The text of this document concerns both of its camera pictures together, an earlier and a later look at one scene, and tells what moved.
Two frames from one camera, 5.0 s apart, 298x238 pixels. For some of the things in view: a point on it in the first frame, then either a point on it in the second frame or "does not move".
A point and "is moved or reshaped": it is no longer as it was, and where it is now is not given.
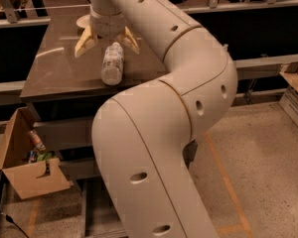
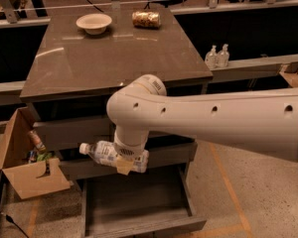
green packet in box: x=44 y=156 does not move
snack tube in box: x=37 y=141 does not move
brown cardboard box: x=29 y=178 does not move
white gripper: x=106 y=27 -> x=130 y=151
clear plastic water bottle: x=111 y=72 is moved or reshaped
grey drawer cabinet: x=67 y=91 does not move
